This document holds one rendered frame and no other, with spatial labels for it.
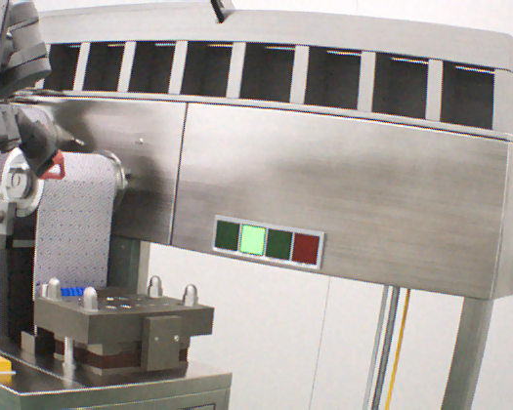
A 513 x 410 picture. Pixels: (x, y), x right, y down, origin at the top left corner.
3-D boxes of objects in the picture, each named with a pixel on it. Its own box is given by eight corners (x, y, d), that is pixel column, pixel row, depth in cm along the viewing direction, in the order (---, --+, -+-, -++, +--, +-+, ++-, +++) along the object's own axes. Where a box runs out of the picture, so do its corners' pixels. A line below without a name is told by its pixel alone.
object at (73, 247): (32, 300, 206) (37, 210, 205) (104, 298, 226) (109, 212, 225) (34, 300, 206) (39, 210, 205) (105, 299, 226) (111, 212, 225)
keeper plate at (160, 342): (140, 368, 206) (143, 316, 206) (170, 365, 215) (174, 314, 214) (149, 372, 205) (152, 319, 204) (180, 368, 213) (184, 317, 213)
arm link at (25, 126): (20, 123, 184) (20, 100, 187) (-7, 138, 185) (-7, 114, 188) (36, 141, 189) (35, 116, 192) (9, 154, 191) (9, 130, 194)
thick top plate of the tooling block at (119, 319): (33, 324, 201) (34, 296, 201) (153, 319, 234) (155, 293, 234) (87, 345, 192) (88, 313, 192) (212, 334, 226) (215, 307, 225)
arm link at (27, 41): (-24, 83, 114) (-33, 45, 114) (-2, 87, 124) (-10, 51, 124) (38, 50, 113) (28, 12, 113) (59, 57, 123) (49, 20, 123)
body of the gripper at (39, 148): (36, 177, 194) (19, 159, 188) (19, 144, 200) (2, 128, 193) (61, 153, 194) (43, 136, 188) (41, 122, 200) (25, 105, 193)
